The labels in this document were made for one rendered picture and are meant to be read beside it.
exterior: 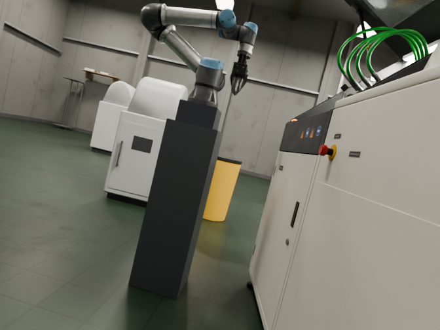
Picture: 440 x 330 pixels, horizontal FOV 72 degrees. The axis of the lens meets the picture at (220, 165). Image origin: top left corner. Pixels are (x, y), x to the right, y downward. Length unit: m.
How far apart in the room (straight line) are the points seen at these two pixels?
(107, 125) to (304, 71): 6.78
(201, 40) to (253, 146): 4.04
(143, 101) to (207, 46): 8.24
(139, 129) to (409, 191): 2.51
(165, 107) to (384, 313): 2.60
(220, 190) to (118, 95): 4.22
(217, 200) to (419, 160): 2.46
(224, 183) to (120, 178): 0.98
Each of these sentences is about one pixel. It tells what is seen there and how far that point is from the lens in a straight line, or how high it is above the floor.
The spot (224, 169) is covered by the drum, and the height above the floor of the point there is 0.53.
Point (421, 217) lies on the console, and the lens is 0.61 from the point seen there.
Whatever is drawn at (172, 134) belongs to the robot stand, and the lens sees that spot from 1.39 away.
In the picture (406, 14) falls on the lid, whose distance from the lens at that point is 1.89.
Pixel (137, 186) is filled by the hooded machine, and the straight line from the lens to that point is 2.93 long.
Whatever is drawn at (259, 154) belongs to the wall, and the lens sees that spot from 10.40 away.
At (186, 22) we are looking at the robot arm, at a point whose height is 1.27.
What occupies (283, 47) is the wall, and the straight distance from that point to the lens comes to 11.02.
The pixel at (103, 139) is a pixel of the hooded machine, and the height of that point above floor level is 0.28.
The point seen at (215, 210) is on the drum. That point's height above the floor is 0.11.
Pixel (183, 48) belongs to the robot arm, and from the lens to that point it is 1.69.
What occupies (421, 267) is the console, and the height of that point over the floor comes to 0.63.
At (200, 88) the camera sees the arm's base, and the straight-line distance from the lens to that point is 1.46.
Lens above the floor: 0.74
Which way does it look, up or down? 4 degrees down
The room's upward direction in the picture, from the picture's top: 14 degrees clockwise
